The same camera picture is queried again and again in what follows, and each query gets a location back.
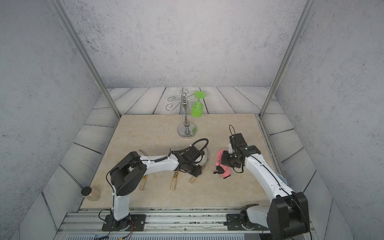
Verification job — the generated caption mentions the pink fluffy rag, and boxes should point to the pink fluffy rag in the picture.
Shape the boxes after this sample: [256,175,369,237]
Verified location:
[215,149,232,180]

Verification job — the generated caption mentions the small sickle wooden handle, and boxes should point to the small sickle wooden handle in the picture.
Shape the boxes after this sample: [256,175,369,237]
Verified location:
[169,148,180,191]
[189,147,211,184]
[138,149,150,191]

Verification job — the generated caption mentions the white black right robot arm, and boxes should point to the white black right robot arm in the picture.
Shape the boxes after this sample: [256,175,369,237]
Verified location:
[215,146,311,240]

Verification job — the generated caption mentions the chrome glass holder stand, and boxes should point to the chrome glass holder stand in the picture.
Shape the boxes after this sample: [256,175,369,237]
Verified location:
[166,88,198,139]

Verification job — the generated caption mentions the clear wine glass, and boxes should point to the clear wine glass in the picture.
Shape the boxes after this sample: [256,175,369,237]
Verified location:
[180,100,190,117]

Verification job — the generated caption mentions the green plastic goblet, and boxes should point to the green plastic goblet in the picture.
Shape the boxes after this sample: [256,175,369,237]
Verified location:
[191,91,206,118]

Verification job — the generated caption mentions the small jar with black lid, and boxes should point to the small jar with black lid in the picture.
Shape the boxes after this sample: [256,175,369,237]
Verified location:
[81,187,101,202]

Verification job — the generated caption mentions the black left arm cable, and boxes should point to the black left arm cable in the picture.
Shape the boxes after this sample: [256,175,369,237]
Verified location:
[170,138,210,164]

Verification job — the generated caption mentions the right aluminium frame post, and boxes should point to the right aluminium frame post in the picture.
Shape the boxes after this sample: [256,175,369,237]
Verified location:
[259,0,314,118]

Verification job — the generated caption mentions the aluminium frame post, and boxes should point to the aluminium frame post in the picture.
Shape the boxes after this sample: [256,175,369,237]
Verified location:
[259,0,314,118]
[49,0,122,119]

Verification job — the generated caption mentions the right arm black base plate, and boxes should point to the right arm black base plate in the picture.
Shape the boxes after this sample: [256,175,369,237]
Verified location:
[223,214,269,231]

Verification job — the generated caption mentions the aluminium mounting rail base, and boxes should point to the aluminium mounting rail base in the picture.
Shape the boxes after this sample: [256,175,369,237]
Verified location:
[55,208,273,240]

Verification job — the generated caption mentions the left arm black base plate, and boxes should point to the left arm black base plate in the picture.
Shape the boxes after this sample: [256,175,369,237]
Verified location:
[102,214,147,232]

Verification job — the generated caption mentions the left aluminium frame post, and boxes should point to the left aluminium frame post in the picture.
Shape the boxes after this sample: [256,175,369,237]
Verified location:
[49,0,122,119]

